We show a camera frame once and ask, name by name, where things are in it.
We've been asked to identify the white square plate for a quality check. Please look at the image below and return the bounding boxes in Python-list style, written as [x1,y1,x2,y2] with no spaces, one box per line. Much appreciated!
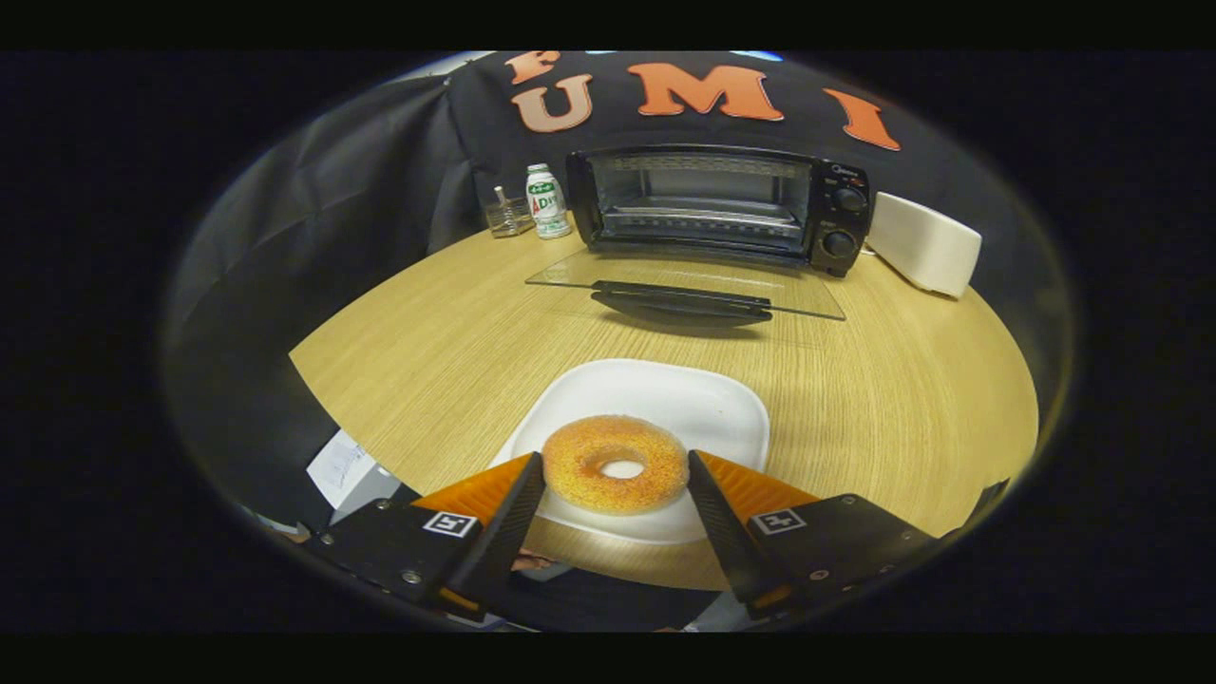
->
[489,358,770,545]

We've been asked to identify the black backdrop cloth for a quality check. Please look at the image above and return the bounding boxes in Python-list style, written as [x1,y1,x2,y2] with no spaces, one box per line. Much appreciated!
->
[161,51,1074,533]

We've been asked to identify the white green-label bottle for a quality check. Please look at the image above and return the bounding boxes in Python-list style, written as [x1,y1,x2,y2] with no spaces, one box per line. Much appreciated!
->
[526,163,573,240]

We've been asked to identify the small clear glass cup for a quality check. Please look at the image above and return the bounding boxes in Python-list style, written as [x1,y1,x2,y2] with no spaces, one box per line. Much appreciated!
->
[485,186,535,238]

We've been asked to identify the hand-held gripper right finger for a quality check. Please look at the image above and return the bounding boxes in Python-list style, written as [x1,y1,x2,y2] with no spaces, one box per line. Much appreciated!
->
[686,449,941,618]

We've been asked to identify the golden ring doughnut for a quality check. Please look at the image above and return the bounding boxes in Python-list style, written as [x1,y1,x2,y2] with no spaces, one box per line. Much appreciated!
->
[541,415,691,516]

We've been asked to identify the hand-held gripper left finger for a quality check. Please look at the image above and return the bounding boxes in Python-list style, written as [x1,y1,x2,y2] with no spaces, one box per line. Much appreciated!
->
[304,451,547,623]

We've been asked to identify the black toaster oven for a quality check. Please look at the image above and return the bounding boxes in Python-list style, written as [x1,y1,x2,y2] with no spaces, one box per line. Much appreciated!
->
[525,144,873,329]

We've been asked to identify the white rectangular box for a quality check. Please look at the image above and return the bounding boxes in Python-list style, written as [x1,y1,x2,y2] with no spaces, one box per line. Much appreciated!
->
[866,192,983,299]

